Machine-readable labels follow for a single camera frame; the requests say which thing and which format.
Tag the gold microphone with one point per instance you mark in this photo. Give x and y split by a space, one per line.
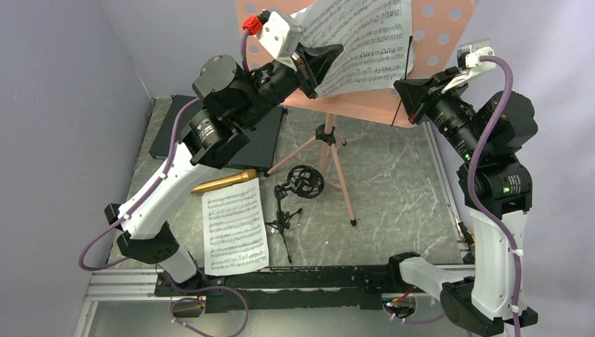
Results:
219 183

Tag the black flat equipment box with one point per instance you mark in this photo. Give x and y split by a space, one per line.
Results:
258 154

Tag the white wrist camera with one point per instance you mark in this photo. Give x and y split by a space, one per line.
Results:
469 64
277 33

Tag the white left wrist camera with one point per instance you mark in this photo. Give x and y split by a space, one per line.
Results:
277 33

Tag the yellow black tool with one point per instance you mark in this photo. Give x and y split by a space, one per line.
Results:
467 234

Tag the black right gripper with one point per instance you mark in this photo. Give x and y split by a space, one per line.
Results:
417 99

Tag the aluminium rail right edge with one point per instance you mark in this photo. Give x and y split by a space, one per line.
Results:
433 140

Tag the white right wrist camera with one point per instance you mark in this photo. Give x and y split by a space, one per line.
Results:
469 64

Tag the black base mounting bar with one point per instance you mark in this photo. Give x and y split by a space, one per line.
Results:
238 300

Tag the aluminium front rail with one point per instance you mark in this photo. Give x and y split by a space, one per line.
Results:
146 284

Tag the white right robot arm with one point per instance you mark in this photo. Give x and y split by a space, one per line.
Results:
497 190

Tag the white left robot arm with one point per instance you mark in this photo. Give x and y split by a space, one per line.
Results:
233 100

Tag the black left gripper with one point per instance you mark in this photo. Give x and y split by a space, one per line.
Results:
313 64

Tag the printed sheet music page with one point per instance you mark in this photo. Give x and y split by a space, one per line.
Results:
234 234

